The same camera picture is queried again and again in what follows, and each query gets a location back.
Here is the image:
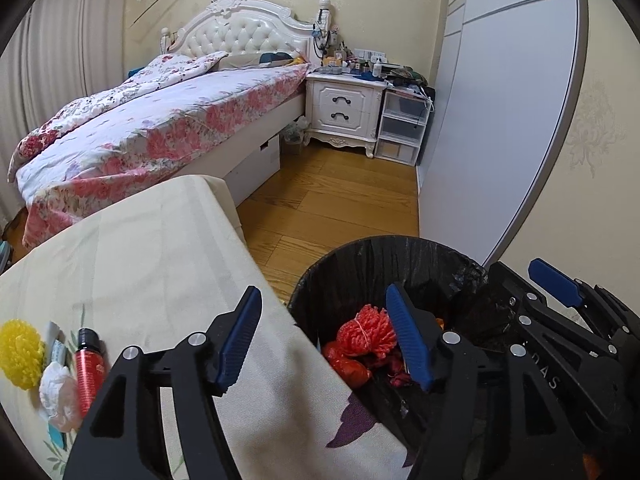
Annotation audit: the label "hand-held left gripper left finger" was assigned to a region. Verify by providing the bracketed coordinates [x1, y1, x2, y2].
[62, 285, 263, 480]

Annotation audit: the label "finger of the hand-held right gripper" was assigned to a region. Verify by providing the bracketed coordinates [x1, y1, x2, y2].
[487, 261, 608, 361]
[529, 258, 640, 346]

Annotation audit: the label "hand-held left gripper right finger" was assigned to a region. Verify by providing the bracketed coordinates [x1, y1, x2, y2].
[385, 282, 586, 480]

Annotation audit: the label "red yarn pompom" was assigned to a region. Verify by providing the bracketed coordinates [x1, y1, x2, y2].
[336, 305, 398, 359]

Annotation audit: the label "orange plastic bag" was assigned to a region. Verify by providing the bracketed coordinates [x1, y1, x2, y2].
[321, 341, 373, 388]

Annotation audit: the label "waste bin with black bag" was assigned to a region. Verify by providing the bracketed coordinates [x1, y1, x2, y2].
[287, 235, 506, 466]

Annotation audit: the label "red bottle with black cap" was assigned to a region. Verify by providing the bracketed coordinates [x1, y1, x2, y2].
[74, 328, 107, 418]

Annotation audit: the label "white tissue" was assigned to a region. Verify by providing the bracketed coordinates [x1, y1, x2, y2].
[39, 362, 83, 432]

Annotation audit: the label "teal small packet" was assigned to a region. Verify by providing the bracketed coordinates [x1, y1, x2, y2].
[47, 422, 69, 452]

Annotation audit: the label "yellow spiky ball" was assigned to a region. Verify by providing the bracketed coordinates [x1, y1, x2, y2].
[0, 319, 45, 390]

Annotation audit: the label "white wardrobe sliding door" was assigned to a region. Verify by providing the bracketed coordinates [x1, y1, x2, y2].
[417, 0, 588, 267]

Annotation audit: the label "white storage box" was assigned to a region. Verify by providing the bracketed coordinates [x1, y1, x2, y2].
[227, 135, 282, 207]

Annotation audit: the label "clear plastic drawer unit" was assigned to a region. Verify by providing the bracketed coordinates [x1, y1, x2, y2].
[374, 87, 432, 166]

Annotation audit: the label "clear plastic bag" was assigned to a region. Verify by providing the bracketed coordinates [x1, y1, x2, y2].
[280, 115, 312, 147]

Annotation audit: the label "floral pink bedsheet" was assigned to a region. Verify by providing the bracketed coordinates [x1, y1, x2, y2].
[15, 62, 311, 250]

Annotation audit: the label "clutter of bottles and boxes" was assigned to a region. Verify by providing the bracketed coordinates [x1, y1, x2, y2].
[320, 45, 436, 93]

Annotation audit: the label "white nightstand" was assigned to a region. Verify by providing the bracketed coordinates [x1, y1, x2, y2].
[304, 72, 388, 158]

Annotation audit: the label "floral duvet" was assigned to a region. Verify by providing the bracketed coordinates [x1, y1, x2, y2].
[7, 51, 230, 183]

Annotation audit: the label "pillow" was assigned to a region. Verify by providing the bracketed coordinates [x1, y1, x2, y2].
[220, 50, 308, 70]

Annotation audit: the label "beige curtains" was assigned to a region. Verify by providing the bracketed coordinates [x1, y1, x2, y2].
[0, 0, 132, 206]

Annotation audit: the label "hanging cables bundle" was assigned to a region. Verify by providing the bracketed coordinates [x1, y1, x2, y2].
[312, 10, 341, 66]

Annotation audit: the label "white bed frame padded headboard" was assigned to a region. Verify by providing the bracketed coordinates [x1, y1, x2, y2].
[160, 0, 333, 181]

